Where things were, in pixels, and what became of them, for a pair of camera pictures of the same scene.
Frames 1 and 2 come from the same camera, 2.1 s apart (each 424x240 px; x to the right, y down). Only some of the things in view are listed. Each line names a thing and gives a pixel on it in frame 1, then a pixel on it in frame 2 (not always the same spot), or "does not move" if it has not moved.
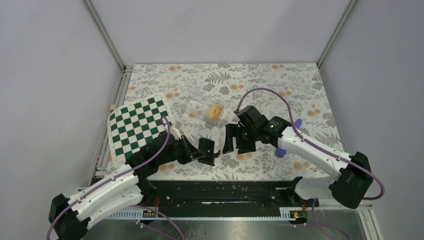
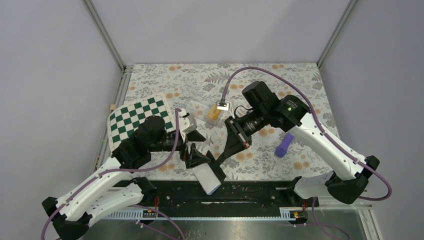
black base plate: x=191 y=195 does not move
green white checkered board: x=132 y=126 does not move
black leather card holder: x=207 y=147 → x=215 y=167
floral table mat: x=204 y=98 does not move
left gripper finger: x=184 y=156 → x=195 y=136
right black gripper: x=233 y=130 → x=237 y=139
